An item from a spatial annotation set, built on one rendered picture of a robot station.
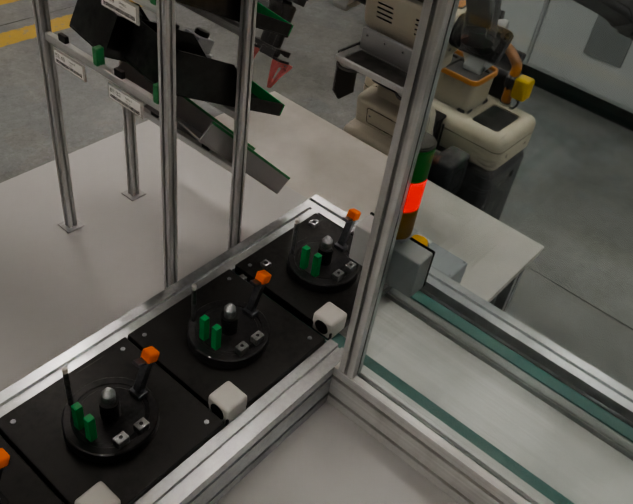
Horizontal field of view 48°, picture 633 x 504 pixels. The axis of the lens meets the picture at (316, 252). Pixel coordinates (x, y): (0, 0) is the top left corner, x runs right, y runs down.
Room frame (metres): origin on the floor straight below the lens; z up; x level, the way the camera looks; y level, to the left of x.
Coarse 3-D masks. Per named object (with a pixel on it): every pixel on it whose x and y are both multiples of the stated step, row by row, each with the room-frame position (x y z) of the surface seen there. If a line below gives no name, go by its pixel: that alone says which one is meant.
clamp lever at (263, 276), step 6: (264, 270) 0.87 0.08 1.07; (258, 276) 0.86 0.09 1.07; (264, 276) 0.85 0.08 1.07; (270, 276) 0.86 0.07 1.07; (252, 282) 0.84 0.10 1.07; (258, 282) 0.85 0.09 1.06; (264, 282) 0.85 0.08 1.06; (258, 288) 0.85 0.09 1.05; (252, 294) 0.85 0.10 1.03; (258, 294) 0.85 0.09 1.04; (252, 300) 0.84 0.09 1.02; (258, 300) 0.85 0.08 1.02; (252, 306) 0.84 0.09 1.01
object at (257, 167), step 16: (176, 96) 1.16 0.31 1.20; (176, 112) 1.16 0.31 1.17; (192, 112) 1.19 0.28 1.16; (192, 128) 1.15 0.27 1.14; (208, 128) 1.07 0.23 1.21; (224, 128) 1.24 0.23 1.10; (208, 144) 1.07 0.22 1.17; (224, 144) 1.09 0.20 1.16; (256, 160) 1.15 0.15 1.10; (256, 176) 1.15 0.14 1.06; (272, 176) 1.18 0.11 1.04; (288, 176) 1.21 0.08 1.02
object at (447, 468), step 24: (336, 336) 0.86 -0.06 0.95; (336, 384) 0.77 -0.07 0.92; (360, 384) 0.75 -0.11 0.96; (336, 408) 0.77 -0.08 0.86; (360, 408) 0.74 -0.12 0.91; (384, 408) 0.72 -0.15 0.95; (384, 432) 0.71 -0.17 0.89; (408, 432) 0.69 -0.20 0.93; (432, 432) 0.68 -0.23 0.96; (408, 456) 0.68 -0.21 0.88; (432, 456) 0.66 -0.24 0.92; (456, 456) 0.64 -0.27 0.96; (432, 480) 0.65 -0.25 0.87; (456, 480) 0.63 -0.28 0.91; (480, 480) 0.61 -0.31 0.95
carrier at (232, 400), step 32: (192, 288) 0.80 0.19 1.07; (224, 288) 0.91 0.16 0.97; (160, 320) 0.81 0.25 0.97; (192, 320) 0.80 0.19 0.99; (224, 320) 0.79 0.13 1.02; (256, 320) 0.83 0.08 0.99; (288, 320) 0.86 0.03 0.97; (160, 352) 0.74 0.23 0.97; (192, 352) 0.75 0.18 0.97; (224, 352) 0.75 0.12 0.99; (256, 352) 0.76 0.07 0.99; (288, 352) 0.79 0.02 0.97; (192, 384) 0.69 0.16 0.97; (224, 384) 0.68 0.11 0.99; (256, 384) 0.71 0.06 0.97; (224, 416) 0.64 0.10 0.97
